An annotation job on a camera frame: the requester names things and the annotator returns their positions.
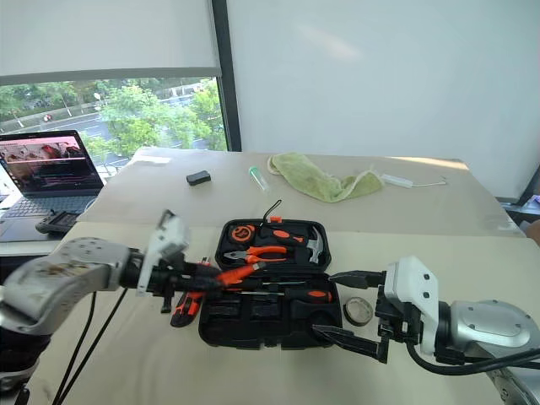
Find dark window frame post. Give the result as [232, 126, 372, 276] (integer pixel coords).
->
[210, 0, 243, 153]

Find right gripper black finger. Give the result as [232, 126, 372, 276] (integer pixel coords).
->
[311, 322, 392, 365]
[328, 269, 386, 290]

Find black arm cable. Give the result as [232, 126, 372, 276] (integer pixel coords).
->
[58, 288, 128, 405]
[51, 290, 98, 405]
[406, 340, 540, 377]

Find orange handled pliers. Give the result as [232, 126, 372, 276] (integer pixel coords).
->
[222, 245, 289, 269]

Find white adapter with cable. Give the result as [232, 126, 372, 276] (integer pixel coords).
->
[381, 173, 447, 190]

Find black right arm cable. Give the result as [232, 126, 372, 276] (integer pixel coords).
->
[406, 340, 540, 377]

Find black plastic tool case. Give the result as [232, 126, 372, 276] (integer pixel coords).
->
[197, 218, 344, 350]

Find open laptop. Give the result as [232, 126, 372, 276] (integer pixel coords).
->
[0, 129, 105, 244]

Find small black box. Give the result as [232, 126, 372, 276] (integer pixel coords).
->
[186, 169, 213, 187]

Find black electrical tape roll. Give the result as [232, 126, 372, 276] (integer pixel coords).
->
[343, 295, 375, 327]

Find orange black short screwdriver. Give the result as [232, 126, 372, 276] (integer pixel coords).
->
[258, 227, 305, 246]

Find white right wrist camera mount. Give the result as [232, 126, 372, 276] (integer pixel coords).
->
[381, 255, 440, 357]

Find white roller blind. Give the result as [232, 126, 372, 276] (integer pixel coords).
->
[0, 0, 223, 86]

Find silver claw hammer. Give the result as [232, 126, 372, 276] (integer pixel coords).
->
[303, 227, 327, 265]

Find green towel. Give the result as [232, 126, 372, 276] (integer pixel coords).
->
[267, 152, 384, 204]

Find black orange long screwdriver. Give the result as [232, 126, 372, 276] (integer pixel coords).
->
[235, 285, 335, 304]

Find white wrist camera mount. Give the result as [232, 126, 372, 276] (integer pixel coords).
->
[135, 209, 192, 299]
[381, 255, 440, 357]

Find clear tube with green cap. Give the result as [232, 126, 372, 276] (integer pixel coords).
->
[248, 165, 272, 193]

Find orange handled wrench tool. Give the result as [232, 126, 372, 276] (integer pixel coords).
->
[210, 261, 268, 293]

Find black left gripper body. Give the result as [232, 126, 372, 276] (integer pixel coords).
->
[147, 256, 202, 314]

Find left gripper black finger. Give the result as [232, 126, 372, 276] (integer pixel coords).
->
[184, 277, 223, 294]
[184, 261, 221, 278]

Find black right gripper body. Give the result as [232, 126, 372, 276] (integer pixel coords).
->
[373, 284, 424, 345]

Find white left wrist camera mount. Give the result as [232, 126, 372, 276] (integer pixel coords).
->
[135, 209, 192, 299]

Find orange black utility knife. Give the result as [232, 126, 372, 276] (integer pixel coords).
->
[170, 289, 207, 329]

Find orange black tape measure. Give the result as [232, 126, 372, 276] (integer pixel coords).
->
[230, 224, 257, 244]

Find black handheld device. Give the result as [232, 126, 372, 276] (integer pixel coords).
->
[35, 210, 80, 235]

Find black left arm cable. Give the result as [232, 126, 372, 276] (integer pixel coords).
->
[58, 288, 128, 405]
[51, 290, 98, 405]

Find beige table cover sheet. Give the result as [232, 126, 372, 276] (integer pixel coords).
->
[77, 146, 526, 240]

